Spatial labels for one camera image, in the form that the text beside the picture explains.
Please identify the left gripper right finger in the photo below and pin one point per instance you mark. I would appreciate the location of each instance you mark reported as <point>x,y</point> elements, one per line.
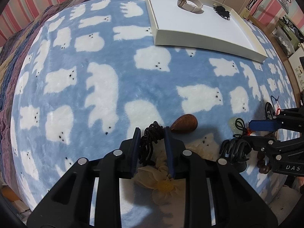
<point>216,195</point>

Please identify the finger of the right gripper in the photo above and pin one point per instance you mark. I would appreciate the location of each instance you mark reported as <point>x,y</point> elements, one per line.
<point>262,141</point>
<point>288,119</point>

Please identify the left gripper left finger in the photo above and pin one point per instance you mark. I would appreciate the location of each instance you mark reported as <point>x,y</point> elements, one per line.
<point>68,203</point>

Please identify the black plastic hair claw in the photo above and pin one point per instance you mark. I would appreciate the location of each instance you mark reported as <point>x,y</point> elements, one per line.
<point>235,152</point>

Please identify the cream flower scrunchie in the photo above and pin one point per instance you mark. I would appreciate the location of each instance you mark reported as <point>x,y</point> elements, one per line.
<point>167,190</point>

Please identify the black scrunchie with charm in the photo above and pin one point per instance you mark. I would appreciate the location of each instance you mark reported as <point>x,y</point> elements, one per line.
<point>221,11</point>

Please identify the cream strap wristwatch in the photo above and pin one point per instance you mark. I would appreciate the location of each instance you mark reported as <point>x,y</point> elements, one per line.
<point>193,6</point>

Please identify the orange gourd red knot charm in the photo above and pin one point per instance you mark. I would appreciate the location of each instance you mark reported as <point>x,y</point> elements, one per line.
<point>249,131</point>

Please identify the bear pattern white box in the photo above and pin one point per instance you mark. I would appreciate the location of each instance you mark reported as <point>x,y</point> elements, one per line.
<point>297,66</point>

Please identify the green storage box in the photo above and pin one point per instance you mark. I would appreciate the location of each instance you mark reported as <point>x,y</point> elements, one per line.
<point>288,35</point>

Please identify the wooden desk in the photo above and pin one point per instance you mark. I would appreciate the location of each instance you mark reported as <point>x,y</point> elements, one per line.
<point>282,56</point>

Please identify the blue polar bear blanket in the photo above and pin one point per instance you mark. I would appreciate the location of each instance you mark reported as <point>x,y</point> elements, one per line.
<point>93,74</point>

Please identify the white cardboard tray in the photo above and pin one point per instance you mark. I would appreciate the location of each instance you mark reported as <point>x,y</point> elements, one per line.
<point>174,26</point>

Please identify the striped knitted blanket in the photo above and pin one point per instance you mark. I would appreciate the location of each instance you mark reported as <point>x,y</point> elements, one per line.
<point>13,54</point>

